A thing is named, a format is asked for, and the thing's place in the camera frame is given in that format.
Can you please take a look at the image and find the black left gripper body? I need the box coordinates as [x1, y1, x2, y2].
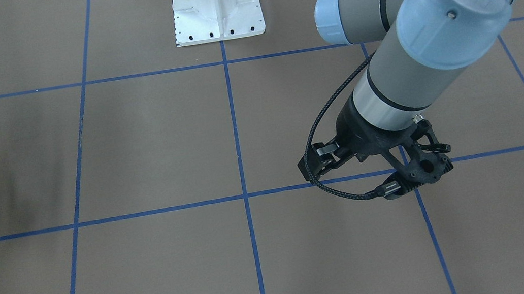
[335, 99, 416, 162]

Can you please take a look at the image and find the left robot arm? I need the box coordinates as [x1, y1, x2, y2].
[298, 0, 516, 181]

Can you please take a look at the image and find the black camera cable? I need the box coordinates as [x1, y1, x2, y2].
[290, 50, 405, 208]

